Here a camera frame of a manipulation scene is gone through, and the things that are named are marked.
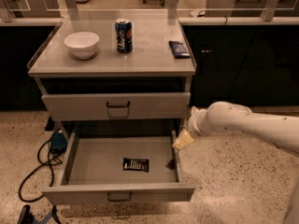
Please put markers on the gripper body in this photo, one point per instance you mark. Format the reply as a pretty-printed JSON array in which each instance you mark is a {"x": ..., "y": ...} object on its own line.
[{"x": 196, "y": 123}]

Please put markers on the black rxbar chocolate bar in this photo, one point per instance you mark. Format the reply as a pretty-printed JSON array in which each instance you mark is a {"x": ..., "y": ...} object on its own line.
[{"x": 136, "y": 165}]

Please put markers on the grey drawer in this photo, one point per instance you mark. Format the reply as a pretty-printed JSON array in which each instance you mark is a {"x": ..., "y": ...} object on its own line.
[
  {"x": 92, "y": 172},
  {"x": 162, "y": 105}
]

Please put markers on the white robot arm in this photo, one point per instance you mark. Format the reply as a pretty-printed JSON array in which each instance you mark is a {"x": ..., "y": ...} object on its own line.
[{"x": 244, "y": 165}]

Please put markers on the grey drawer cabinet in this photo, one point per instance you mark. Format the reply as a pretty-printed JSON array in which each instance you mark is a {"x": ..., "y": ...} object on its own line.
[{"x": 149, "y": 68}]

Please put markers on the dark blue snack packet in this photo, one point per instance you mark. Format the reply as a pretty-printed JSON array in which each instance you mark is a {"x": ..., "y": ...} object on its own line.
[{"x": 178, "y": 50}]

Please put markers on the blue power box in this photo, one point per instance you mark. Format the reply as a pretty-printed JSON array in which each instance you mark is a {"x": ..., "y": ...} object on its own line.
[{"x": 58, "y": 142}]

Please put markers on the blue pepsi can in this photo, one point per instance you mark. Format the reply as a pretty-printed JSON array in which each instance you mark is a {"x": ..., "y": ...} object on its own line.
[{"x": 123, "y": 28}]

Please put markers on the white ceramic bowl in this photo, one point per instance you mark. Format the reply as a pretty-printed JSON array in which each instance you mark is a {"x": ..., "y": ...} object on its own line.
[{"x": 82, "y": 45}]

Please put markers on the black caster base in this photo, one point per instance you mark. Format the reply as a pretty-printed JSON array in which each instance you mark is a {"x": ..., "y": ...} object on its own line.
[{"x": 26, "y": 217}]

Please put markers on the grey background desk left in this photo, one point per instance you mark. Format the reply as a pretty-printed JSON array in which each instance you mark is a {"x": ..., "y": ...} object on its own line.
[{"x": 34, "y": 8}]

